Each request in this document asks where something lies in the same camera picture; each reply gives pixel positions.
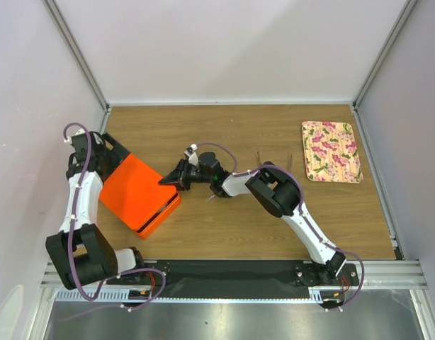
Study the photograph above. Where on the orange chocolate box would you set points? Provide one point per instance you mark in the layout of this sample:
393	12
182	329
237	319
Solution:
159	217

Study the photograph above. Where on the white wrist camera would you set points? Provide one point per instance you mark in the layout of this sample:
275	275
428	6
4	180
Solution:
68	139
191	152

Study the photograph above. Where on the aluminium frame post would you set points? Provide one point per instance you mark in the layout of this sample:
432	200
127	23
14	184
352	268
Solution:
72	45
392	37

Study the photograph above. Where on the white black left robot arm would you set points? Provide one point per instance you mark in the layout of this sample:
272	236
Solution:
79	251

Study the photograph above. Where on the orange tray lid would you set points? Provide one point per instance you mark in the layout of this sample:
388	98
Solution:
133	194

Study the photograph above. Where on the metal tongs with red grip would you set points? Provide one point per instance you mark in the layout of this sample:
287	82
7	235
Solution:
285	161

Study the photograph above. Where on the aluminium frame post right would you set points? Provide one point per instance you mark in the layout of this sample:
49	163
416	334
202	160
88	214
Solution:
392	37

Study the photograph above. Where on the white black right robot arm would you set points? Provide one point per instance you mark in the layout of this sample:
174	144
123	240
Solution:
278	192

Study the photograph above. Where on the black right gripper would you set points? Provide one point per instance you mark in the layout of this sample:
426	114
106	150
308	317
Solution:
175	177

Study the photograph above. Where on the aluminium frame post left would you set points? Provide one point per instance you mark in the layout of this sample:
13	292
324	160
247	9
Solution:
72	45

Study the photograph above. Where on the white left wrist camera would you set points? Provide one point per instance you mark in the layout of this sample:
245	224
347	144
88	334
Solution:
68	139

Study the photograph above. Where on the floral patterned tray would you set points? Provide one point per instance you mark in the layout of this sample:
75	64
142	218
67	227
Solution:
330	152

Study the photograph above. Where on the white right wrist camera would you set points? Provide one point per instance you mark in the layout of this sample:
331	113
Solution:
191	152

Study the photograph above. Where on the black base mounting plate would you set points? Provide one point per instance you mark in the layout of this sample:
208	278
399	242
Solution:
249	275

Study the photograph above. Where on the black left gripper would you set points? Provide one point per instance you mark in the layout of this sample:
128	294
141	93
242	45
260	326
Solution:
117	154

